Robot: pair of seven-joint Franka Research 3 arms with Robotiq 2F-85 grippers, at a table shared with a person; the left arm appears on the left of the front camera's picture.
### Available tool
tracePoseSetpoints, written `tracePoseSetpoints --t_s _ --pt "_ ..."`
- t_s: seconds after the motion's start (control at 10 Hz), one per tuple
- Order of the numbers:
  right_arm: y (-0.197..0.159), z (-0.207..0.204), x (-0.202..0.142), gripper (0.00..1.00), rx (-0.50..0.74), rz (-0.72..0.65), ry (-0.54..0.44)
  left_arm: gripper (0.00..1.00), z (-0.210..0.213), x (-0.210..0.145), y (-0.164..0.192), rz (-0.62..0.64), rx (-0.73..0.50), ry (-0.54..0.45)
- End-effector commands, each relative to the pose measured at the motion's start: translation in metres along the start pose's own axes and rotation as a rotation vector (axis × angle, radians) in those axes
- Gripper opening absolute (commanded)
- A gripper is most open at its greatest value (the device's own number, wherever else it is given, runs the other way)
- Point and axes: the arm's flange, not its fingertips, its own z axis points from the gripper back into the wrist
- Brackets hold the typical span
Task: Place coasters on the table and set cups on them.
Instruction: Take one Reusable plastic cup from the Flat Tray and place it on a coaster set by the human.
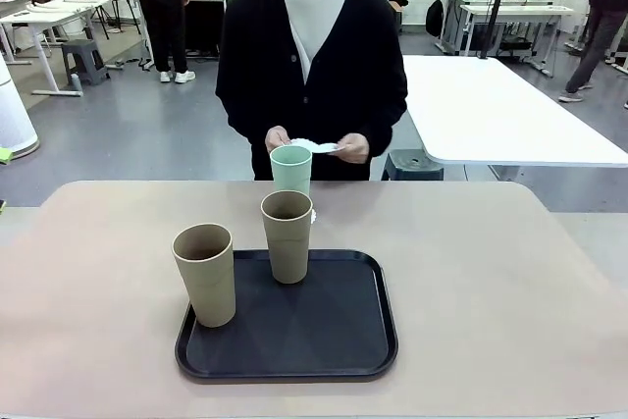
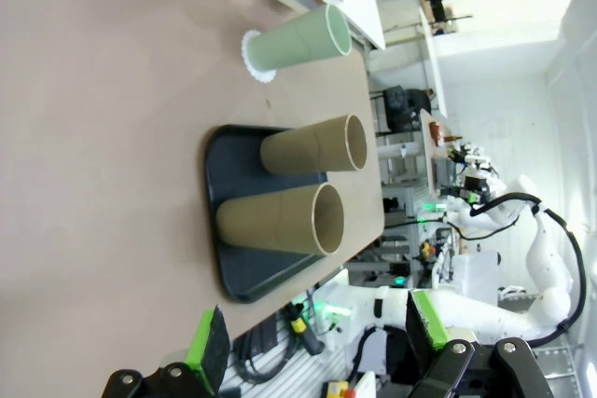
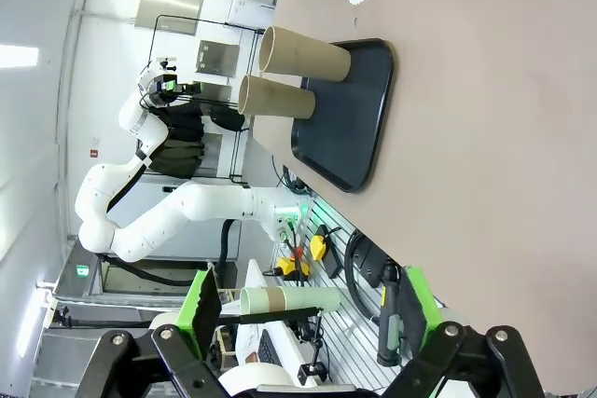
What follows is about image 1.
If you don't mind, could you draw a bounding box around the mint green tall cup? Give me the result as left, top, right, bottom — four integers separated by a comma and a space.
269, 144, 314, 198

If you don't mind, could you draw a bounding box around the person's left forearm black sleeve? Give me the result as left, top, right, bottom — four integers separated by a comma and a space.
360, 92, 409, 158

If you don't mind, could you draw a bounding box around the person's right forearm black sleeve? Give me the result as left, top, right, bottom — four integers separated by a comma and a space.
215, 89, 276, 145

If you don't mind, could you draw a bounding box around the person's right hand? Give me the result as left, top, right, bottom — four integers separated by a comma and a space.
264, 126, 295, 154

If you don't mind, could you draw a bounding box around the person's left hand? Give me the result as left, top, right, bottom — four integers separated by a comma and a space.
337, 132, 371, 166

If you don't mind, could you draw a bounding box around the grey step stool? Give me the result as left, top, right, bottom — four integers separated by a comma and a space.
61, 39, 112, 87

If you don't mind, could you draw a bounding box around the white desk with metal legs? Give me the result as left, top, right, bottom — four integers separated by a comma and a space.
28, 0, 116, 42
0, 9, 95, 98

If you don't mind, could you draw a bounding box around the light tan tall cup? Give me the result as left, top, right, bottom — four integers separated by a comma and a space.
171, 224, 237, 330

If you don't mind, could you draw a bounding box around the black draped cabinet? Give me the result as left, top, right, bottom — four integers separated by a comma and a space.
184, 0, 232, 60

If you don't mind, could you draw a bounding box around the person in black cardigan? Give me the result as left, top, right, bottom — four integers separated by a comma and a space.
215, 0, 409, 183

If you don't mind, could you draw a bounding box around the black plastic tray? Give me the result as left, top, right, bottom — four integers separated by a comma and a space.
175, 249, 399, 384

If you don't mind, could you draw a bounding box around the dark grey plastic stool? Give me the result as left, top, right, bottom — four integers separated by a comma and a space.
381, 149, 445, 183

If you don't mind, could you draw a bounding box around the black backpack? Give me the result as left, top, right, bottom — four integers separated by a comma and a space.
425, 0, 445, 39

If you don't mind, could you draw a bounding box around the black vertical pole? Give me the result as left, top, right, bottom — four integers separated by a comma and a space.
479, 0, 516, 61

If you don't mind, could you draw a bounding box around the long white workbench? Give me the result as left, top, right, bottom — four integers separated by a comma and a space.
458, 3, 576, 79

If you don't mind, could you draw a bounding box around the person in dark trousers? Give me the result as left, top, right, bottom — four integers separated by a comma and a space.
557, 0, 628, 104

